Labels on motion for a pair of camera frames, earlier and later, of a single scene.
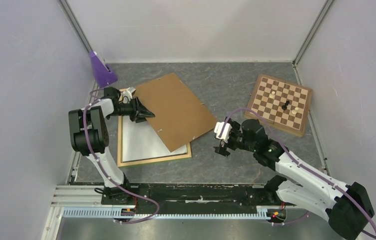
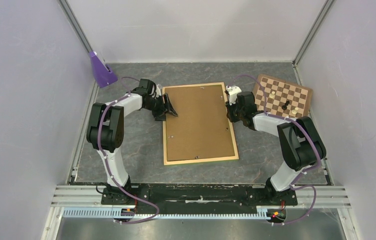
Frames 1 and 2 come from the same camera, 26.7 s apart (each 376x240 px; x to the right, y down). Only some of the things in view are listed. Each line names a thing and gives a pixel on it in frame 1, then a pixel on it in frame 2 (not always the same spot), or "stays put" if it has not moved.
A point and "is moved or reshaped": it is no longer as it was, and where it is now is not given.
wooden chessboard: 284,104 stays put
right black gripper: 222,150 to 229,109
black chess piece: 284,107 stays put
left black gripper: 139,112 to 166,108
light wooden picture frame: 138,143 to 188,161
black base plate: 194,198 stays put
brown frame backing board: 179,118 is moved or reshaped
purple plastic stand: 103,75 stays put
